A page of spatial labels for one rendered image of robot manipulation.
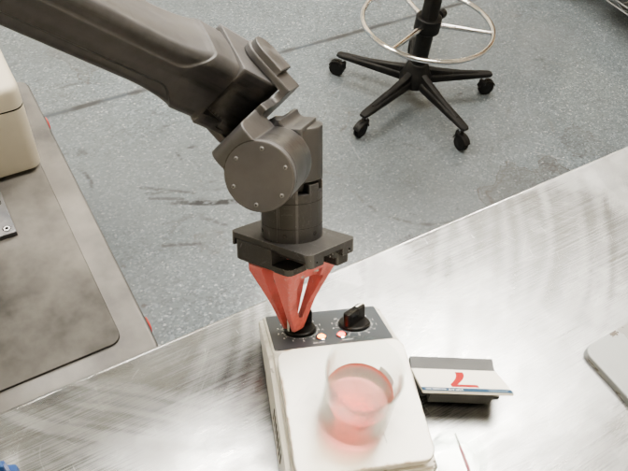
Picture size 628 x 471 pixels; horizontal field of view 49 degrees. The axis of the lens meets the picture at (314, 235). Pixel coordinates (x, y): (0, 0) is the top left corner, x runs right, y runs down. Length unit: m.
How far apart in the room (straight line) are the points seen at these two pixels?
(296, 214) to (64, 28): 0.25
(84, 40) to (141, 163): 1.50
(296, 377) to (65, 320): 0.69
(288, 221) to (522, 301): 0.33
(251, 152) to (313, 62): 1.86
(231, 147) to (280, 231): 0.12
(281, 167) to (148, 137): 1.57
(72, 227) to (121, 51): 0.89
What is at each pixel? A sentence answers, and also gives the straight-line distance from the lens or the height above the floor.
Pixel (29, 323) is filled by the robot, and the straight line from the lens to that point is 1.26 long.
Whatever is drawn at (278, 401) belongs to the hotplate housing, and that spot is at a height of 0.82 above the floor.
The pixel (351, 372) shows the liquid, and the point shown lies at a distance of 0.58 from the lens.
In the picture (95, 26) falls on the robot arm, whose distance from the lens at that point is 0.50.
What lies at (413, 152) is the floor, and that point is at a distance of 2.09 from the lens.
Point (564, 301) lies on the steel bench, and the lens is 0.85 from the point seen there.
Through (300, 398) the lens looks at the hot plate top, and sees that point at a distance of 0.61.
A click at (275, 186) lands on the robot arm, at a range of 0.53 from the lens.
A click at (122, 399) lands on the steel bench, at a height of 0.75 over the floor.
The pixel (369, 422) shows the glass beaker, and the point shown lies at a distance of 0.55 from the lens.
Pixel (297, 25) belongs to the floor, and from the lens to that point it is 2.55.
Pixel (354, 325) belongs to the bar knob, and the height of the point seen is 0.81.
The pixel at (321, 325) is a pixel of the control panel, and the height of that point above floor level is 0.80.
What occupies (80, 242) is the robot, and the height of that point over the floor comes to 0.36.
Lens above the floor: 1.38
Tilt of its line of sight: 50 degrees down
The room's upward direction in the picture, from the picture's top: 7 degrees clockwise
